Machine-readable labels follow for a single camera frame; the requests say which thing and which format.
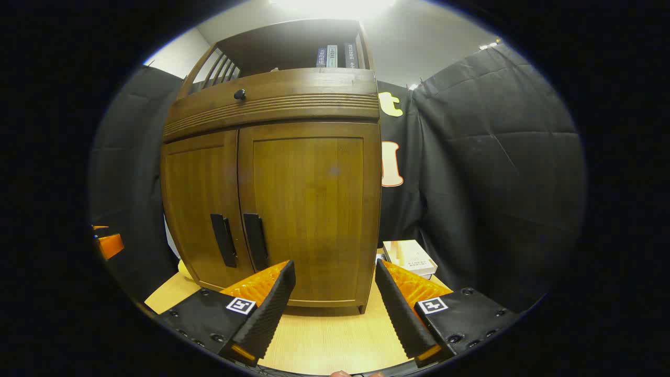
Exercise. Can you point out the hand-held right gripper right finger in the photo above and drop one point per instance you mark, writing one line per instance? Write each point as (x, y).
(400, 314)

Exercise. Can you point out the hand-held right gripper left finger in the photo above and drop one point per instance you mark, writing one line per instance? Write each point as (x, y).
(272, 309)

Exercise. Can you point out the wooden cabinet door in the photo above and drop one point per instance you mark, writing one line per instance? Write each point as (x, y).
(193, 199)
(314, 199)

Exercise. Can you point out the brown wooden shoe cabinet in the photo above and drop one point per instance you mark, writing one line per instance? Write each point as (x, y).
(272, 47)

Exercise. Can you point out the ribbed wooden cabinet drawer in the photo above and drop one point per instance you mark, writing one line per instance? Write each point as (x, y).
(314, 99)

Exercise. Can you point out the black backdrop cloth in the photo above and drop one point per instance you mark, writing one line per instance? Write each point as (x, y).
(497, 157)

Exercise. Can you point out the black round drawer knob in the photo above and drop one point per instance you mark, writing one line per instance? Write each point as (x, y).
(239, 94)

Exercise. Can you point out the blue book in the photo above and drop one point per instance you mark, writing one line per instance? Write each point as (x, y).
(321, 56)

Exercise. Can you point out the pale grey book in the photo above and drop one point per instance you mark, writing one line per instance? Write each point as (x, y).
(332, 55)

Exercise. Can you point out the dark grey book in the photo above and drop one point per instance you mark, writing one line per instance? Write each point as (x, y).
(350, 55)

